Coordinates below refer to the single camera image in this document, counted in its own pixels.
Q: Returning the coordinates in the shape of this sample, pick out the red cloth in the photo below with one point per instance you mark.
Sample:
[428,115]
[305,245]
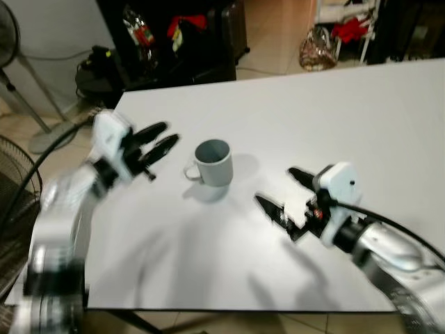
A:
[188,24]

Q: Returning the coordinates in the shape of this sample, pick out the dark furniture piece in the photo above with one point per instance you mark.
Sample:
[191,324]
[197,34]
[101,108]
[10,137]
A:
[410,31]

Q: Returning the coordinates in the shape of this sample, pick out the clear plastic bag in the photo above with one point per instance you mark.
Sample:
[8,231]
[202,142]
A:
[139,28]

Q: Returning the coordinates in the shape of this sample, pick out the black bag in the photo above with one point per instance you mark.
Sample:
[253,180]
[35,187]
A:
[97,73]

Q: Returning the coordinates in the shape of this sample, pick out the black cabinet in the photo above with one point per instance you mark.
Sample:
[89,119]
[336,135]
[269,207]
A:
[208,49]

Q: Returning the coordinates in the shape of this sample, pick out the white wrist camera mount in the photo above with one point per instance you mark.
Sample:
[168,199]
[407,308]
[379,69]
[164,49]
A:
[108,136]
[339,191]

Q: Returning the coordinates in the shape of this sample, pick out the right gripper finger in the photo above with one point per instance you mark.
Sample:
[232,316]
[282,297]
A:
[273,211]
[304,178]

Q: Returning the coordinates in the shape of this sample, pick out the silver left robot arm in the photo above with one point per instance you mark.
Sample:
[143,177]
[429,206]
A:
[59,223]

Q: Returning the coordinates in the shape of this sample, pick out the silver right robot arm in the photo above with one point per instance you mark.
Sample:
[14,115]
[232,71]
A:
[400,268]

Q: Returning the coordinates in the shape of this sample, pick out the black table leg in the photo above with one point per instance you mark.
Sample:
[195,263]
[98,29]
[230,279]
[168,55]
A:
[132,323]

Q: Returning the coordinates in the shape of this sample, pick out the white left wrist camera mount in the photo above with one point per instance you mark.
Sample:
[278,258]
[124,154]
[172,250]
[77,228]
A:
[108,136]

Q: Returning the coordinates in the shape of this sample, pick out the white metal rack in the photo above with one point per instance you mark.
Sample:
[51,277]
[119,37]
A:
[375,21]

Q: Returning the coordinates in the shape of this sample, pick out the grey ceramic mug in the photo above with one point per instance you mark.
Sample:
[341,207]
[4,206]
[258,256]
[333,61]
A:
[215,165]

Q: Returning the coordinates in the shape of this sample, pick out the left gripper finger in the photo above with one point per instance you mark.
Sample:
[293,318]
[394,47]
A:
[161,149]
[151,132]

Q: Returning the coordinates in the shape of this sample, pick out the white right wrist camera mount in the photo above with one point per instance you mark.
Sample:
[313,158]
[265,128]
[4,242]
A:
[339,191]

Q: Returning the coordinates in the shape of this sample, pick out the red fabric item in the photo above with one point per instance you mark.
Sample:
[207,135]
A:
[350,30]

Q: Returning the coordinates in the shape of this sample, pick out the grey standing fan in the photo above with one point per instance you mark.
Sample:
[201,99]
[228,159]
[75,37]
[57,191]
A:
[28,104]

